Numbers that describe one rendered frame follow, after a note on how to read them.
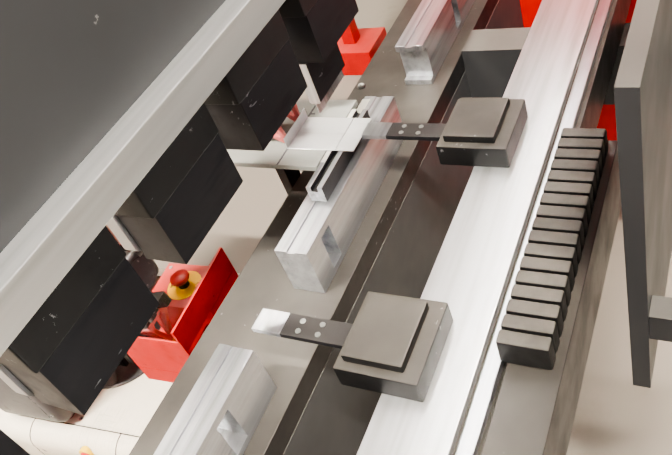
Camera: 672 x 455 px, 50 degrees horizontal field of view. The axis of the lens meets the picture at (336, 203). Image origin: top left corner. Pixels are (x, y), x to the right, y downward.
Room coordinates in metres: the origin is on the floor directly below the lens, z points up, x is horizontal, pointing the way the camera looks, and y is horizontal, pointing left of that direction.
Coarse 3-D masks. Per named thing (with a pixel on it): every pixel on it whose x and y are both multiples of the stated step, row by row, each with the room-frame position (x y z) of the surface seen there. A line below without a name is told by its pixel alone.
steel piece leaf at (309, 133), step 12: (300, 120) 1.08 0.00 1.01; (312, 120) 1.09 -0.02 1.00; (324, 120) 1.07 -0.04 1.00; (336, 120) 1.06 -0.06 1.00; (348, 120) 1.04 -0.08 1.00; (288, 132) 1.05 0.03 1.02; (300, 132) 1.07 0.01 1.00; (312, 132) 1.05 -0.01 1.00; (324, 132) 1.04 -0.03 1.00; (336, 132) 1.02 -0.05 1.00; (288, 144) 1.04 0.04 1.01; (300, 144) 1.03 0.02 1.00; (312, 144) 1.02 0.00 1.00; (324, 144) 1.00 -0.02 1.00; (336, 144) 0.99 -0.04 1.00
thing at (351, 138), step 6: (354, 120) 1.04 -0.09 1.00; (360, 120) 1.03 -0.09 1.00; (366, 120) 1.02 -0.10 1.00; (354, 126) 1.02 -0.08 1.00; (360, 126) 1.01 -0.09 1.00; (348, 132) 1.01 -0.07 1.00; (354, 132) 1.00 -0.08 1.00; (360, 132) 1.00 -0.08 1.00; (342, 138) 1.00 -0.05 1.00; (348, 138) 0.99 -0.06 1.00; (354, 138) 0.99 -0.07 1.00; (360, 138) 0.98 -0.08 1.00; (342, 144) 0.98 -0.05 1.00; (348, 144) 0.98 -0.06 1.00; (354, 144) 0.97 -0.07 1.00; (336, 150) 0.98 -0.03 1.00; (342, 150) 0.97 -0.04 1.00; (348, 150) 0.96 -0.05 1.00
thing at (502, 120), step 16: (464, 112) 0.89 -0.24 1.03; (480, 112) 0.88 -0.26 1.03; (496, 112) 0.86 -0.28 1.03; (512, 112) 0.86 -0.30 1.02; (368, 128) 0.99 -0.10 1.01; (384, 128) 0.98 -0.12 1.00; (400, 128) 0.96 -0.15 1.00; (416, 128) 0.94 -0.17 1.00; (432, 128) 0.93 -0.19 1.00; (448, 128) 0.87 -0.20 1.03; (464, 128) 0.85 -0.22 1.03; (480, 128) 0.84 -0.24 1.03; (496, 128) 0.83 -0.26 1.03; (512, 128) 0.83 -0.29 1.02; (448, 144) 0.85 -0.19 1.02; (464, 144) 0.83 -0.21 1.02; (480, 144) 0.82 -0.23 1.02; (496, 144) 0.81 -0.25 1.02; (512, 144) 0.81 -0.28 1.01; (448, 160) 0.85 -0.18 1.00; (464, 160) 0.83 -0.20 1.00; (480, 160) 0.81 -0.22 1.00; (496, 160) 0.80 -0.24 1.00
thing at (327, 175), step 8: (336, 152) 0.99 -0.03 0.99; (344, 152) 0.97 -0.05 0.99; (352, 152) 0.99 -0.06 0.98; (328, 160) 0.97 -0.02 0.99; (336, 160) 0.95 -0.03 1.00; (344, 160) 0.97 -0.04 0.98; (320, 168) 0.95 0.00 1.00; (328, 168) 0.94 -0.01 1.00; (336, 168) 0.94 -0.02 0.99; (344, 168) 0.96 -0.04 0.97; (312, 176) 0.94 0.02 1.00; (320, 176) 0.94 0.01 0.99; (328, 176) 0.92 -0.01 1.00; (336, 176) 0.94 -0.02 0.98; (312, 184) 0.92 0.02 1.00; (320, 184) 0.91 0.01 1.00; (328, 184) 0.92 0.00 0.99; (336, 184) 0.93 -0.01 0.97; (312, 192) 0.91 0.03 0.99; (320, 192) 0.90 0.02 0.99; (328, 192) 0.91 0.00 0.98; (312, 200) 0.92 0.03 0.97; (320, 200) 0.91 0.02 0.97
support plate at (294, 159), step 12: (300, 108) 1.14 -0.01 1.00; (312, 108) 1.13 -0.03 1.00; (324, 108) 1.11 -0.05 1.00; (336, 108) 1.10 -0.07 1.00; (348, 108) 1.08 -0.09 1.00; (288, 120) 1.12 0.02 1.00; (276, 132) 1.10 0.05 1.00; (276, 144) 1.06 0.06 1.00; (240, 156) 1.07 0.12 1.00; (252, 156) 1.06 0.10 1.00; (264, 156) 1.04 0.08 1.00; (276, 156) 1.03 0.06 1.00; (288, 156) 1.02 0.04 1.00; (300, 156) 1.00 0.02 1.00; (312, 156) 0.99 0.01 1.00; (276, 168) 1.01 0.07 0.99; (288, 168) 0.99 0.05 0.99; (300, 168) 0.98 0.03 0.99; (312, 168) 0.96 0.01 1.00
